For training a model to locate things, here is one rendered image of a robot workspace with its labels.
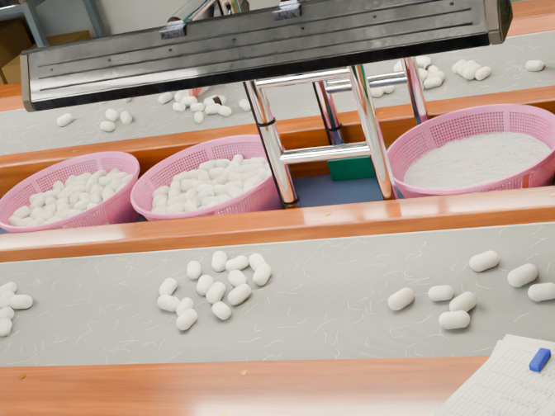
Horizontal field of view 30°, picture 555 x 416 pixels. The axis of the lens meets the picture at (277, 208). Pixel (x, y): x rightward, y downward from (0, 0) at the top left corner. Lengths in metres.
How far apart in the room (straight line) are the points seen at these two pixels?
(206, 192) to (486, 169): 0.46
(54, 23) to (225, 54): 3.79
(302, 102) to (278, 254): 0.55
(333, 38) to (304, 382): 0.38
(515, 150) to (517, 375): 0.57
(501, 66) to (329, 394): 0.91
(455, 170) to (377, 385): 0.53
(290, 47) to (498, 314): 0.39
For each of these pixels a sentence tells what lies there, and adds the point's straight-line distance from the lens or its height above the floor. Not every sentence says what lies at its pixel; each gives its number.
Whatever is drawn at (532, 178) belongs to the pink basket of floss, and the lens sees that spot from 1.48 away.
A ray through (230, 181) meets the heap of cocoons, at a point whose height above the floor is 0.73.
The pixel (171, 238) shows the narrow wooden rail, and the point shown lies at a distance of 1.56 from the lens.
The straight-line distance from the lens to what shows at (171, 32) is 1.26.
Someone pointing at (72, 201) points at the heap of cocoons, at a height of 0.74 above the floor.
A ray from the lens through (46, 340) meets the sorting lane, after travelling 1.48.
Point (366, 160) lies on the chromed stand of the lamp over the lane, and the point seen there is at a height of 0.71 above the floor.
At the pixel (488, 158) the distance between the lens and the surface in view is 1.57.
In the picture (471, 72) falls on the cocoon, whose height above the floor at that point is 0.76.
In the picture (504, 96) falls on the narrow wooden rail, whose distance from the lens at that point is 1.70.
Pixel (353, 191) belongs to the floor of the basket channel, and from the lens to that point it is 1.71.
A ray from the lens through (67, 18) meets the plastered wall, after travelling 4.94.
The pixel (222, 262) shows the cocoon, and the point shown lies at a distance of 1.46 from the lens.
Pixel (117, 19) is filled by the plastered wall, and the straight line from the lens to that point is 4.78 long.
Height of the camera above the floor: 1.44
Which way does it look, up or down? 26 degrees down
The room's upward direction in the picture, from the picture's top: 18 degrees counter-clockwise
